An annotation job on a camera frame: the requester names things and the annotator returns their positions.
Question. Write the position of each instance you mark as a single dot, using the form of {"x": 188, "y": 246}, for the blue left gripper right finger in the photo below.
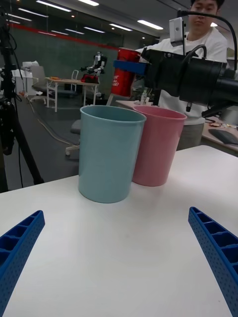
{"x": 218, "y": 252}

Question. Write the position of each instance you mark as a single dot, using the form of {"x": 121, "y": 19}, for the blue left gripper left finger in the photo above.
{"x": 17, "y": 250}

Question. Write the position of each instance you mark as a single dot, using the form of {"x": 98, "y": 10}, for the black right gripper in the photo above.
{"x": 163, "y": 71}

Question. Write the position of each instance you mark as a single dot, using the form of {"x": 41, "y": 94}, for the red drink can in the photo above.
{"x": 124, "y": 84}

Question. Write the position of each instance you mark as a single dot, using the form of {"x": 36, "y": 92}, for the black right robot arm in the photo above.
{"x": 208, "y": 81}

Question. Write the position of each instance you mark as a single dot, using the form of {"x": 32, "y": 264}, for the small humanoid robot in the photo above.
{"x": 98, "y": 65}

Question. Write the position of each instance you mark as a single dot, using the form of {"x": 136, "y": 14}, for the white-legged wooden table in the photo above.
{"x": 72, "y": 82}

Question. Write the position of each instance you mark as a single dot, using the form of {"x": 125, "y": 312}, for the person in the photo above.
{"x": 210, "y": 40}

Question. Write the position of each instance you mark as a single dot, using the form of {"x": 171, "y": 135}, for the pink plastic bin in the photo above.
{"x": 158, "y": 148}

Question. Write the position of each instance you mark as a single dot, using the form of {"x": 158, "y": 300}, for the pale blue plastic bin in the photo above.
{"x": 109, "y": 153}

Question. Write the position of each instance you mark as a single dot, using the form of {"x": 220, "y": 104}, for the grey office chair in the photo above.
{"x": 39, "y": 79}

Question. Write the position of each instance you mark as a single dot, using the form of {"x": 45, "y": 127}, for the black keyboard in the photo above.
{"x": 223, "y": 136}

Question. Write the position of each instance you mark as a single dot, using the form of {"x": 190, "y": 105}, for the black tripod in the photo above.
{"x": 11, "y": 128}

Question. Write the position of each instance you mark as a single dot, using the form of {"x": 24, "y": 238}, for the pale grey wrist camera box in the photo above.
{"x": 177, "y": 31}

